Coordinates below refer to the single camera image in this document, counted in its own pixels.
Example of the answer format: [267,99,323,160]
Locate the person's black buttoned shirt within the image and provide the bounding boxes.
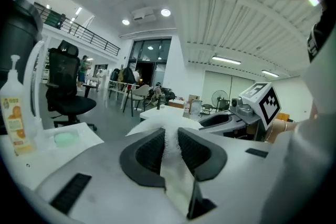
[306,14,336,63]

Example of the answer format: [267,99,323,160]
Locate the white ceiling air unit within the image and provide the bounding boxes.
[131,7,158,25]

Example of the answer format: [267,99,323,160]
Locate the dark hanging jackets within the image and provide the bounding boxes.
[110,67,137,84]

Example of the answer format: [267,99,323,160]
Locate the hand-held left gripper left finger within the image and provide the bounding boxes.
[35,127,190,224]

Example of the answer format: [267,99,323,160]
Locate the white arched faucet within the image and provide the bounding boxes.
[23,40,45,152]

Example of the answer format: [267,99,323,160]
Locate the black mezzanine railing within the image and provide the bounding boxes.
[34,2,121,58]

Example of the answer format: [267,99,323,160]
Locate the white ceramic sink basin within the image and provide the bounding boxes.
[0,122,106,191]

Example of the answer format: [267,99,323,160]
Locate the clear soap bottle orange label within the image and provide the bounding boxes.
[0,55,36,157]

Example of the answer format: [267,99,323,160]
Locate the dark glass entrance doors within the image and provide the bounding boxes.
[127,38,173,87]

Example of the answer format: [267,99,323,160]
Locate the ceiling tube light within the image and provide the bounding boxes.
[211,56,242,66]
[261,69,280,78]

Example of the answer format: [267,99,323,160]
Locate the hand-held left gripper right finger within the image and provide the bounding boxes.
[177,127,279,220]

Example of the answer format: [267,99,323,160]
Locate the black office chair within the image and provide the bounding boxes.
[46,39,98,132]

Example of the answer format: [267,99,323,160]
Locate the black cabinet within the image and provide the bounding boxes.
[0,0,43,87]

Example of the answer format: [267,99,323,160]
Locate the small dark round chair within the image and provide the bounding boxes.
[202,103,215,116]

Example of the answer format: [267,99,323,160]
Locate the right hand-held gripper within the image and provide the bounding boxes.
[198,82,282,133]

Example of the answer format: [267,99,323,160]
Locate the white framed panel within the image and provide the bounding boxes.
[189,99,203,118]

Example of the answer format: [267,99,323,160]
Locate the long white table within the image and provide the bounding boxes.
[107,80,140,110]

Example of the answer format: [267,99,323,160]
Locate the white cloths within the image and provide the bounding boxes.
[125,118,204,218]

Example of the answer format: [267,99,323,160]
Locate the grey upholstered chair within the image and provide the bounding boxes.
[131,84,151,116]

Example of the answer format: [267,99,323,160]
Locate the green soap bar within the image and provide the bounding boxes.
[54,131,79,147]

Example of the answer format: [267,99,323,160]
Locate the black standing fan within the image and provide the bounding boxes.
[212,90,229,113]

